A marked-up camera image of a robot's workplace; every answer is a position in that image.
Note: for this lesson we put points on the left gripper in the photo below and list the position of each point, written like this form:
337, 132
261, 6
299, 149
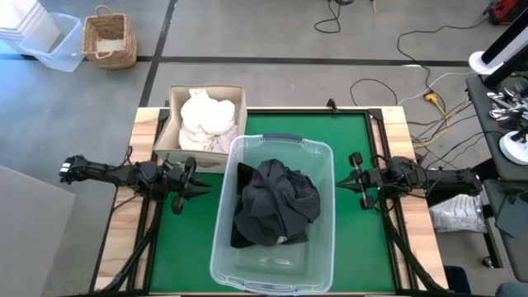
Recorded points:
179, 181

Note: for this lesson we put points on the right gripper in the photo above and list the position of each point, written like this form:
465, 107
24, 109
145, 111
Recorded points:
371, 179

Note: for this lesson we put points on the dark grey shorts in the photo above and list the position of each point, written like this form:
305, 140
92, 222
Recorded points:
280, 202

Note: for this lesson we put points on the large white garment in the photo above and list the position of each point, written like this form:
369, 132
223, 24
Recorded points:
206, 111

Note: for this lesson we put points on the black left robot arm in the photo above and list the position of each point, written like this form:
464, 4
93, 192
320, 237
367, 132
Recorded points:
103, 171

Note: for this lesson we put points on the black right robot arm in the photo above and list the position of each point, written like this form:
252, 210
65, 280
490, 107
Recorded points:
445, 179

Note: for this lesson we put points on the beige fabric bin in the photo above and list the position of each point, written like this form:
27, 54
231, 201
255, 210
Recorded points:
165, 144

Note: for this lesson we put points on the green table mat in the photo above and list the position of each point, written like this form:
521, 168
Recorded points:
185, 247

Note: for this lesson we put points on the small black clamp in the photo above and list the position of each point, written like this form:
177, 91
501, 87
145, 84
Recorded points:
332, 105

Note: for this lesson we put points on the grey plastic bag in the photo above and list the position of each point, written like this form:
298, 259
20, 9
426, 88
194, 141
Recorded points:
458, 214

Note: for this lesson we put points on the clear plastic storage bin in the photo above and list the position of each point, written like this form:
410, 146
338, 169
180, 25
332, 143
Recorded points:
272, 272

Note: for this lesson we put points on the dark blue seat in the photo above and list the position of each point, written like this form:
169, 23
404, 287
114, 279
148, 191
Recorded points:
458, 280

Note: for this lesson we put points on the black side table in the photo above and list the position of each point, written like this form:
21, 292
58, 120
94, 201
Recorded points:
478, 107

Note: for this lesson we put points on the wicker basket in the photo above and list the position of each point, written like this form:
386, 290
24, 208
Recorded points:
123, 53

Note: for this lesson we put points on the white round base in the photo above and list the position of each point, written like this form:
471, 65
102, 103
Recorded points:
513, 148

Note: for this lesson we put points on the shiny metal utensils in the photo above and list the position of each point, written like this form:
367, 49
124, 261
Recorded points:
495, 95

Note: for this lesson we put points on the white stand with pole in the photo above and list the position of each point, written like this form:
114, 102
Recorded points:
478, 62

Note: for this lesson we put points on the low black table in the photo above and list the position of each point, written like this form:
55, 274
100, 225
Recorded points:
515, 255

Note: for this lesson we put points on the small clear plastic tub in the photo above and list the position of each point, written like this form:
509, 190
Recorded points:
62, 57

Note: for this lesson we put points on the person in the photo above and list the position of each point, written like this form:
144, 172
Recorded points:
513, 290

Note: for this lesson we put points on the red tool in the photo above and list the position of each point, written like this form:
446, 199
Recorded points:
505, 10

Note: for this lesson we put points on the black table frame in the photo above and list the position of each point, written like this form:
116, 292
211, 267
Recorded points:
145, 272

